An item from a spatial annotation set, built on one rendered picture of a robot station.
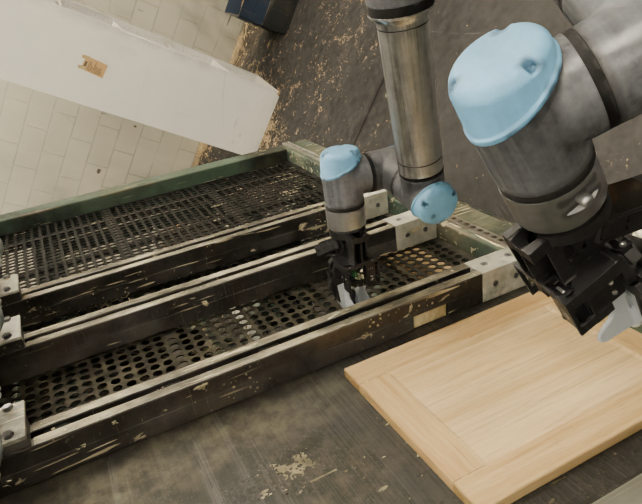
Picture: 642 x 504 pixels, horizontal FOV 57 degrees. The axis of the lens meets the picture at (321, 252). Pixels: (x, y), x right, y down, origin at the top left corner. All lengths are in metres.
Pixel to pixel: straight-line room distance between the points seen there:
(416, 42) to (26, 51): 3.85
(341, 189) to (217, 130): 3.80
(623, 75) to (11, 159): 6.01
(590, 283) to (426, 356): 0.61
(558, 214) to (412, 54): 0.48
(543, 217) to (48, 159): 5.92
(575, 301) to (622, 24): 0.23
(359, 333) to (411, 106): 0.45
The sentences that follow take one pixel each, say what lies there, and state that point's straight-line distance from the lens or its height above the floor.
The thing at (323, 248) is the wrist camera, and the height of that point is 1.32.
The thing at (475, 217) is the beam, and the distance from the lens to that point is 1.59.
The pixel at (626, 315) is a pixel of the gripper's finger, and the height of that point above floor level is 1.40.
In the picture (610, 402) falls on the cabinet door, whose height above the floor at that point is 1.05.
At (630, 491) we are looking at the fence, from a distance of 0.89.
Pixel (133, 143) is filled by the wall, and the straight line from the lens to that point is 6.25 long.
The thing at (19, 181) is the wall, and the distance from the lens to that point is 6.34.
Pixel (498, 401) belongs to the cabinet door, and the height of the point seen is 1.17.
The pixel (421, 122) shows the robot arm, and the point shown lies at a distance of 0.95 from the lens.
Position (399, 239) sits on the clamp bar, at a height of 1.00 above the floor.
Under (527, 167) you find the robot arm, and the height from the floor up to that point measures 1.63.
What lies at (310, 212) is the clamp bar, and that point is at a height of 1.13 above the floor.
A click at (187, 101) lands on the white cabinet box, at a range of 4.73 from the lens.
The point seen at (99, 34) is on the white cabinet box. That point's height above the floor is 1.39.
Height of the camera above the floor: 1.95
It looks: 31 degrees down
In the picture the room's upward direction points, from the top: 77 degrees counter-clockwise
